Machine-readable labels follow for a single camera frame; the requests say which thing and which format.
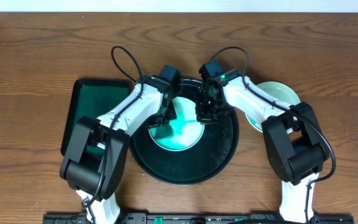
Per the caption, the green scouring sponge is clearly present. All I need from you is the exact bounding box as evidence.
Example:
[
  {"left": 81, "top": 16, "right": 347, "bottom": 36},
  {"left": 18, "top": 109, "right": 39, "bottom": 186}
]
[{"left": 154, "top": 124, "right": 173, "bottom": 140}]

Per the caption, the light green back plate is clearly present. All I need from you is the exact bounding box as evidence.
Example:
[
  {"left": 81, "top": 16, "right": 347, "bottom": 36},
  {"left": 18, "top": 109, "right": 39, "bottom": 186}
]
[{"left": 149, "top": 96, "right": 204, "bottom": 152}]

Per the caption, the light green plate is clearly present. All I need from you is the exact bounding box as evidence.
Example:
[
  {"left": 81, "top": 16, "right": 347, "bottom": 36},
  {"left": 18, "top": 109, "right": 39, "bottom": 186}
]
[
  {"left": 149, "top": 96, "right": 204, "bottom": 152},
  {"left": 246, "top": 82, "right": 301, "bottom": 133}
]

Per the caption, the light green front plate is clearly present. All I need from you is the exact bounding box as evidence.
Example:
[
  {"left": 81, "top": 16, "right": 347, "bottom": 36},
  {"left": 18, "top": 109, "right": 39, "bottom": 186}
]
[{"left": 246, "top": 82, "right": 301, "bottom": 133}]

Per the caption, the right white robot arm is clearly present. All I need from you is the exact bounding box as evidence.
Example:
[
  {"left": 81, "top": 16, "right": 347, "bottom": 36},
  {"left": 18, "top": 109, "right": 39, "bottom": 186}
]
[{"left": 196, "top": 68, "right": 334, "bottom": 223}]

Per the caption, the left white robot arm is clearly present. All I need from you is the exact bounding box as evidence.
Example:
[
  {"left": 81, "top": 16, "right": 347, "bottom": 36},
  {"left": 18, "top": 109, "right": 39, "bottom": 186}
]
[{"left": 60, "top": 75, "right": 183, "bottom": 223}]

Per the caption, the round black tray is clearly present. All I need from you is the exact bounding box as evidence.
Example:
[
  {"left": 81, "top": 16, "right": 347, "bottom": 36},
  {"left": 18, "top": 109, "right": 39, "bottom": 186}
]
[{"left": 130, "top": 79, "right": 239, "bottom": 185}]

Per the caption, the dark green rectangular tray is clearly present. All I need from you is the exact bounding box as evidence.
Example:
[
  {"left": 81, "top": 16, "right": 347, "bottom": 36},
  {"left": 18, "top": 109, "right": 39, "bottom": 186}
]
[{"left": 61, "top": 78, "right": 132, "bottom": 155}]

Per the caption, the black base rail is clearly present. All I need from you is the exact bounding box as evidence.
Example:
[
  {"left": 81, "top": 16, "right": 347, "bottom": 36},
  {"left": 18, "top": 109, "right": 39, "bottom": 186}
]
[{"left": 42, "top": 213, "right": 355, "bottom": 224}]

